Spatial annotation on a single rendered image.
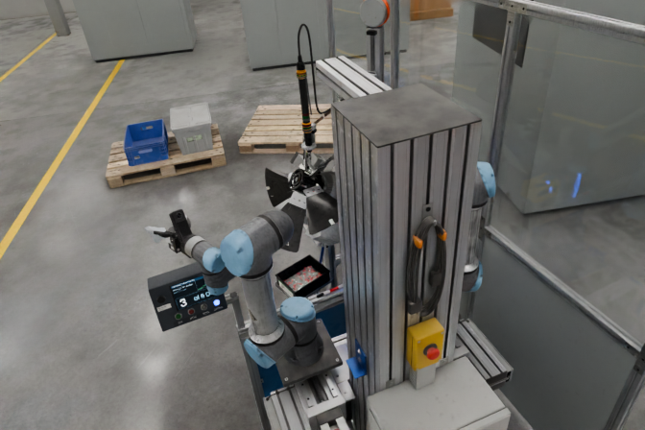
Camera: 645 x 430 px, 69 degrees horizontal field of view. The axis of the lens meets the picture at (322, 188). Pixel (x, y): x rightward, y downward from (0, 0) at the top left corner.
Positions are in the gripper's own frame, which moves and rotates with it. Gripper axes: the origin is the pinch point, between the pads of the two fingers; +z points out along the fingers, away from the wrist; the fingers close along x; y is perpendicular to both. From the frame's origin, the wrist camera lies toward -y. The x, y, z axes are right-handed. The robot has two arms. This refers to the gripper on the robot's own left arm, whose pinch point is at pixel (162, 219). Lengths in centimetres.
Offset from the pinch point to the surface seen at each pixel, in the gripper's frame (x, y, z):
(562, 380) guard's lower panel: 112, 78, -126
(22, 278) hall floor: -13, 148, 230
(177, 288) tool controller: -4.3, 23.9, -11.5
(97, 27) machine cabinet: 287, 44, 726
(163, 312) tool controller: -10.6, 32.3, -10.4
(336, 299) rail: 62, 56, -35
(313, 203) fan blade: 72, 18, -9
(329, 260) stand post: 98, 71, 2
